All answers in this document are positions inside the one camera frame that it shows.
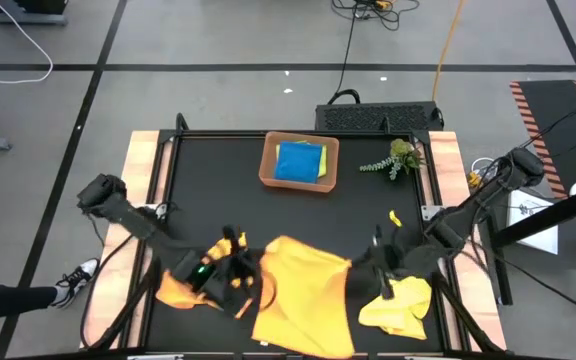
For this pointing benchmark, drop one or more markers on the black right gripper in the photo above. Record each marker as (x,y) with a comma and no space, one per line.
(388,265)

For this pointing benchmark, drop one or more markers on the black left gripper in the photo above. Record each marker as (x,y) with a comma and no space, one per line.
(225,287)

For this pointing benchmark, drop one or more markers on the orange microfiber towel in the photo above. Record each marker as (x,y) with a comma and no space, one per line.
(178,295)
(308,300)

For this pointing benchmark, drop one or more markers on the yellow microfiber towel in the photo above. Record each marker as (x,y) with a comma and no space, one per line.
(398,310)

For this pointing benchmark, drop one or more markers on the green microfiber towel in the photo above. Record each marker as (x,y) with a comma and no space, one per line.
(324,162)

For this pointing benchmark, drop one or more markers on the blue microfiber towel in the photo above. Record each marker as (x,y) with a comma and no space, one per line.
(298,162)

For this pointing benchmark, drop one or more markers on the tan plastic basket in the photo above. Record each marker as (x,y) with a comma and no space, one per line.
(268,170)

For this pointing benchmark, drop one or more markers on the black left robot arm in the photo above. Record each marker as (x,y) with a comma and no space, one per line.
(118,210)

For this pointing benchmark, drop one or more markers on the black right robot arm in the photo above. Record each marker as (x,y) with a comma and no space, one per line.
(468,210)

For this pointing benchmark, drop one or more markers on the yellow tape tag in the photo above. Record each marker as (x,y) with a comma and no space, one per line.
(395,218)

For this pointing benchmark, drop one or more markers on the potted succulent plant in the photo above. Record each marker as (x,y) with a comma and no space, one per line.
(403,152)

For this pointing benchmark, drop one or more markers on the yellow plug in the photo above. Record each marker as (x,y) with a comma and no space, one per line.
(474,179)

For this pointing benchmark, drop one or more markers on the plywood base board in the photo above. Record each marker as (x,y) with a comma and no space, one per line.
(140,145)
(445,150)

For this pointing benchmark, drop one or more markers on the white paper sheet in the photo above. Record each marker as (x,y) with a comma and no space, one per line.
(533,225)

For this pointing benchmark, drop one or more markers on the black metal beam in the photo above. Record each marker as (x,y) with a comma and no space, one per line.
(543,220)

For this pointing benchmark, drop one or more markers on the person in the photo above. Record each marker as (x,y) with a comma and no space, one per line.
(8,300)

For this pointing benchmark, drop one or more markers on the black ramp with striped edges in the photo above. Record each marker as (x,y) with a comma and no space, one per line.
(558,115)

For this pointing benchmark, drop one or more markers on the grey desk foot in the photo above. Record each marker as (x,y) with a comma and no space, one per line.
(18,20)

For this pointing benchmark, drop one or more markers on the black table frame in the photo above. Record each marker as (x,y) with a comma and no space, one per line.
(218,134)

